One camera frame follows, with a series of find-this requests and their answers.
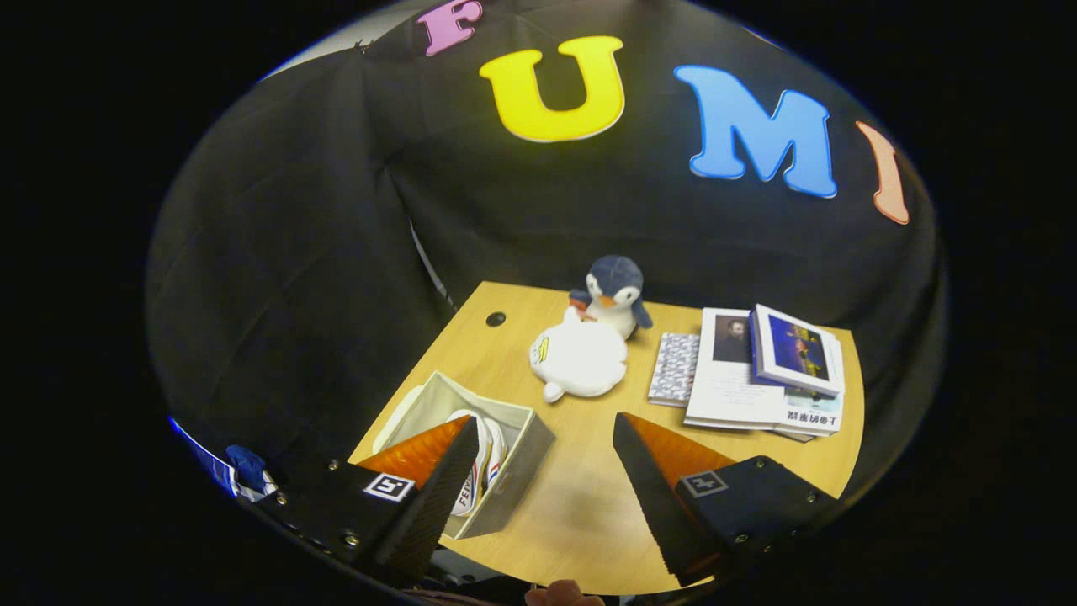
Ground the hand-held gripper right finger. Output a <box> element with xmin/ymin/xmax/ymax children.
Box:
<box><xmin>612</xmin><ymin>412</ymin><xmax>843</xmax><ymax>588</ymax></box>

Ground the blue cover book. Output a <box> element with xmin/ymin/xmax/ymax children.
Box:
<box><xmin>749</xmin><ymin>304</ymin><xmax>845</xmax><ymax>399</ymax></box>

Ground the grey fabric storage box lid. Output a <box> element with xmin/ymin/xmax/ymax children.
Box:
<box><xmin>373</xmin><ymin>385</ymin><xmax>427</xmax><ymax>457</ymax></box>

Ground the grey fabric storage box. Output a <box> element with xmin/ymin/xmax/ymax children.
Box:
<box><xmin>379</xmin><ymin>371</ymin><xmax>556</xmax><ymax>540</ymax></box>

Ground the teal and white book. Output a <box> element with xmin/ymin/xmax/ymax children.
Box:
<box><xmin>774</xmin><ymin>391</ymin><xmax>844</xmax><ymax>439</ymax></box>

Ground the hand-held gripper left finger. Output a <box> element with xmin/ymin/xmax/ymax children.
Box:
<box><xmin>252</xmin><ymin>415</ymin><xmax>481</xmax><ymax>584</ymax></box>

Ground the grey patterned notebook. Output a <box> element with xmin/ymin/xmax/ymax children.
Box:
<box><xmin>648</xmin><ymin>332</ymin><xmax>701</xmax><ymax>408</ymax></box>

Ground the penguin plush toy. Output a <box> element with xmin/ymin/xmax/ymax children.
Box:
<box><xmin>570</xmin><ymin>256</ymin><xmax>654</xmax><ymax>340</ymax></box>

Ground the blue cloth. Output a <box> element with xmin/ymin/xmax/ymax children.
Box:
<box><xmin>225</xmin><ymin>444</ymin><xmax>268</xmax><ymax>489</ymax></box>

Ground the white plush toy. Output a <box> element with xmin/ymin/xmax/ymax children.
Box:
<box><xmin>528</xmin><ymin>307</ymin><xmax>629</xmax><ymax>403</ymax></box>

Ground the white book with portrait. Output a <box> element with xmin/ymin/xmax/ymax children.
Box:
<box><xmin>684</xmin><ymin>307</ymin><xmax>788</xmax><ymax>432</ymax></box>

